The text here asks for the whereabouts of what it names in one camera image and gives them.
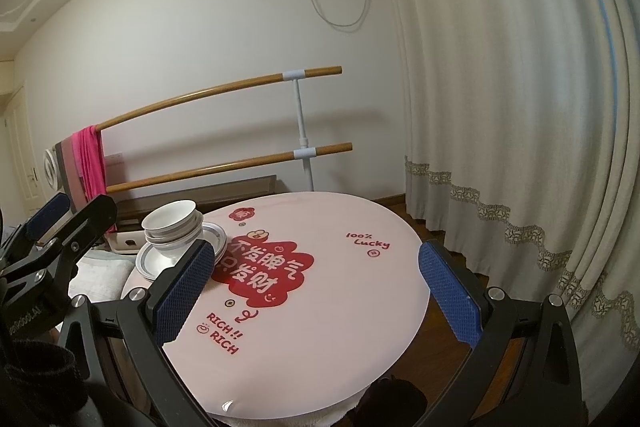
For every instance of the white barre stand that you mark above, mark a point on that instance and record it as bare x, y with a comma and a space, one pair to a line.
300, 117

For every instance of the low wooden drawer cabinet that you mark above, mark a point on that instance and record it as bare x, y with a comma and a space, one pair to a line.
225, 189

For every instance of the large plain white bowl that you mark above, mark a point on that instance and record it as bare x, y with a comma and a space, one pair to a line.
172, 252

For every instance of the cream door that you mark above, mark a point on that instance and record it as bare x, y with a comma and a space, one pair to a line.
22, 157

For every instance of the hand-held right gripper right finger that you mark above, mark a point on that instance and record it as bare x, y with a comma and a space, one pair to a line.
450, 292

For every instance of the grey banded white bowl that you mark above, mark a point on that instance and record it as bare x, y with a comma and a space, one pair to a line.
196, 232
167, 214
192, 241

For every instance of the white round fan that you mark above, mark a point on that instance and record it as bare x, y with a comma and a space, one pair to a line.
50, 163

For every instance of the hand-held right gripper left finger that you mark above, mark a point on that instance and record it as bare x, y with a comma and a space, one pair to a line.
185, 292

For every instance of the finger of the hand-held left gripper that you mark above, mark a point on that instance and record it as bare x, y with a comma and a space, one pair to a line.
47, 216
90, 219

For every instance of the long wooden barre rail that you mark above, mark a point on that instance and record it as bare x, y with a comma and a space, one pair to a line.
320, 71

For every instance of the white storage box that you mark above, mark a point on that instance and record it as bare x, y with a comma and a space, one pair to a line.
125, 242

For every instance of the pink cloth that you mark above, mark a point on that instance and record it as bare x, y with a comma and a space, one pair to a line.
90, 162

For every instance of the dark rounded object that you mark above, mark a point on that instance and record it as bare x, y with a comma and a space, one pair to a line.
395, 402

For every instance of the white quilted blanket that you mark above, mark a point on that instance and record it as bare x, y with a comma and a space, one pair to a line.
97, 279

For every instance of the grey brown cloth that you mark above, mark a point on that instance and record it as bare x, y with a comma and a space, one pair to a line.
67, 177

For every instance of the cream lace trimmed curtain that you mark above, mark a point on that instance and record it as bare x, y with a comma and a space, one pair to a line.
500, 107

